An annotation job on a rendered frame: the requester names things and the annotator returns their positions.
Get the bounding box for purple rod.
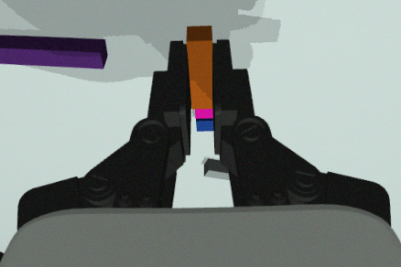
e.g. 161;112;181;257
0;35;108;69

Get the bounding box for orange rod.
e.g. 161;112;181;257
186;26;212;109

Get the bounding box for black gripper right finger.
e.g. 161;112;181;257
212;39;391;226

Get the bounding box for grey rectangular block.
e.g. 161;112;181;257
204;158;230;180

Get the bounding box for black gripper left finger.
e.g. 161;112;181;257
17;40;191;230

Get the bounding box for magenta block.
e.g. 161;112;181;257
195;109;213;119

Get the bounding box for small blue block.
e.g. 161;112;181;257
196;118;213;132

